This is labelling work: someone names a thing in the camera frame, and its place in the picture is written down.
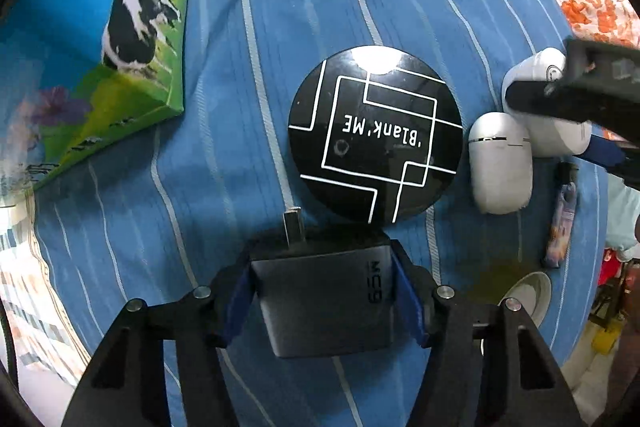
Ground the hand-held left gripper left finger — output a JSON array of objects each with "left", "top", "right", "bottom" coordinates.
[{"left": 62, "top": 251, "right": 257, "bottom": 427}]

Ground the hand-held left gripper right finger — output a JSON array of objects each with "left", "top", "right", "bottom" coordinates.
[{"left": 391, "top": 238, "right": 587, "bottom": 427}]

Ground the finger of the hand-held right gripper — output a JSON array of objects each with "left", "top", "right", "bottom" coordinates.
[
  {"left": 582, "top": 133, "right": 640, "bottom": 188},
  {"left": 504, "top": 78, "right": 569, "bottom": 114}
]

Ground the white round jar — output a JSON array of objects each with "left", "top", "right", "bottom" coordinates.
[{"left": 501, "top": 48, "right": 593, "bottom": 158}]

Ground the black charger plug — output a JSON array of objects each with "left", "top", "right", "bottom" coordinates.
[{"left": 248, "top": 206, "right": 401, "bottom": 359}]

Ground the orange floral cloth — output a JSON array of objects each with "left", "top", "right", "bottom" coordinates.
[{"left": 552, "top": 0, "right": 640, "bottom": 50}]

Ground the white earbud case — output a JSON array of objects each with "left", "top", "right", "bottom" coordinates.
[{"left": 468, "top": 112, "right": 534, "bottom": 215}]

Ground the printed lighter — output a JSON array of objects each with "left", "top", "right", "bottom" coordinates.
[{"left": 542, "top": 161, "right": 580, "bottom": 269}]

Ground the small white dish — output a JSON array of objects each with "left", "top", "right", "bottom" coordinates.
[{"left": 497, "top": 272, "right": 552, "bottom": 328}]

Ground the round black compact case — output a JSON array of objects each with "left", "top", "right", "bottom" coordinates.
[{"left": 287, "top": 46, "right": 463, "bottom": 225}]

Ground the yellow object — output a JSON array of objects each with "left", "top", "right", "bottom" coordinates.
[{"left": 590, "top": 316, "right": 627, "bottom": 356}]

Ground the checkered cloth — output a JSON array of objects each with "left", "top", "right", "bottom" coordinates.
[{"left": 0, "top": 191, "right": 92, "bottom": 390}]

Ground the cow print milk carton box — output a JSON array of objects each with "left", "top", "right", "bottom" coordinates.
[{"left": 0, "top": 0, "right": 208, "bottom": 194}]

